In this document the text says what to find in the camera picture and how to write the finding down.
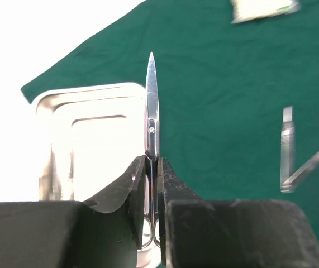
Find dark green surgical drape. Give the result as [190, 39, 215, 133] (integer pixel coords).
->
[21, 1, 319, 241]

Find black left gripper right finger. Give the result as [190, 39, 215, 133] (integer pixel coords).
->
[158, 158, 319, 267]

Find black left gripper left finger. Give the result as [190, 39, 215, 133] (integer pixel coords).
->
[0, 156, 145, 267]

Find steel scalpel handle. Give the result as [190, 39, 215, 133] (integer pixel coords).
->
[280, 106, 295, 193]

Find thin steel tweezers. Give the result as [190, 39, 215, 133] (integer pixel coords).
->
[289, 144, 319, 193]

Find clear bag of cotton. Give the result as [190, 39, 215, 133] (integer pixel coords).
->
[230, 0, 300, 24]

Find stainless steel instrument tray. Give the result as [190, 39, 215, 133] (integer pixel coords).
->
[34, 83, 160, 267]

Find steel surgical scissors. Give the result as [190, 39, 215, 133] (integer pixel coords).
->
[142, 52, 160, 248]

